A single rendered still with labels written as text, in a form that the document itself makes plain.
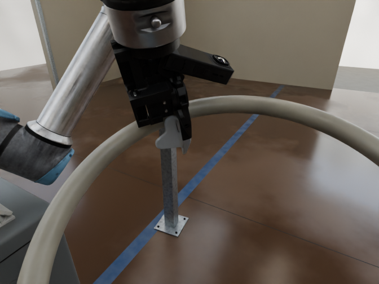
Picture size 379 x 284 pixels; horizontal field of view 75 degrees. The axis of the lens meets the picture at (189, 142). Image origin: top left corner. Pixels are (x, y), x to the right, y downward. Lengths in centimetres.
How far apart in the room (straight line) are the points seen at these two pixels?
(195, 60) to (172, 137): 13
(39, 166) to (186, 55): 67
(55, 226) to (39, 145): 57
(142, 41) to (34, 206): 82
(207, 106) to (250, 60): 597
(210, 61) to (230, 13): 612
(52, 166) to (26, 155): 8
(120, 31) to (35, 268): 27
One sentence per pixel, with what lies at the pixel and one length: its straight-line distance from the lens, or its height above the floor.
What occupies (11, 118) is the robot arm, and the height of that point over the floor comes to 115.
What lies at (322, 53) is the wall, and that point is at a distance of 610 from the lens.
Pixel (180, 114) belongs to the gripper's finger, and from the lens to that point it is 37.
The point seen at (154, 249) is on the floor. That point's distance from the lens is 187.
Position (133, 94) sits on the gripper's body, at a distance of 36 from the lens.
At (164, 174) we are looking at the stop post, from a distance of 169.
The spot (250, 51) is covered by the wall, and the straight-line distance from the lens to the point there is 635.
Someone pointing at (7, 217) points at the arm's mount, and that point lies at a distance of 101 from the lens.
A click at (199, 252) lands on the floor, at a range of 184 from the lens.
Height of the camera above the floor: 143
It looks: 27 degrees down
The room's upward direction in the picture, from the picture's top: straight up
